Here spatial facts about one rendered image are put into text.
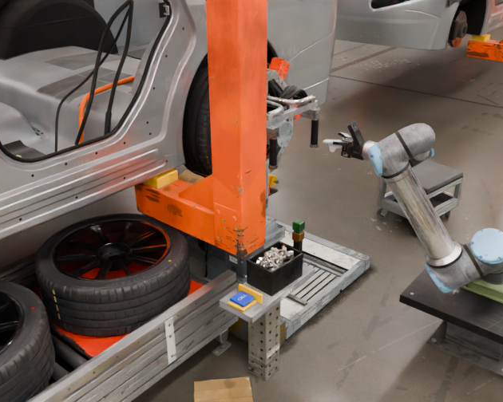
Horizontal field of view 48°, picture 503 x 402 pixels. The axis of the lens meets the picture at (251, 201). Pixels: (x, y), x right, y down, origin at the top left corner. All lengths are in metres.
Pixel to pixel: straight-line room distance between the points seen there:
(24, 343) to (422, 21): 4.02
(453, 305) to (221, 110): 1.30
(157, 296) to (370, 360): 1.02
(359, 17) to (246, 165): 3.10
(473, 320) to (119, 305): 1.45
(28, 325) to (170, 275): 0.58
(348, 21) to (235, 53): 3.18
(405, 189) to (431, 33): 3.06
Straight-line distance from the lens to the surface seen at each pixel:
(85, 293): 2.34
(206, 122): 2.68
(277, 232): 3.30
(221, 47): 2.11
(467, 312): 2.62
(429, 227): 2.36
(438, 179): 3.69
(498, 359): 2.84
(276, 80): 2.89
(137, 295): 2.34
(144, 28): 4.70
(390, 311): 3.03
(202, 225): 2.48
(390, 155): 2.19
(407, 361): 2.76
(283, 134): 2.78
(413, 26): 5.10
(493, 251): 2.47
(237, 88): 2.09
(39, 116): 3.15
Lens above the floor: 1.82
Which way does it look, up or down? 27 degrees down
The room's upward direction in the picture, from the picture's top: straight up
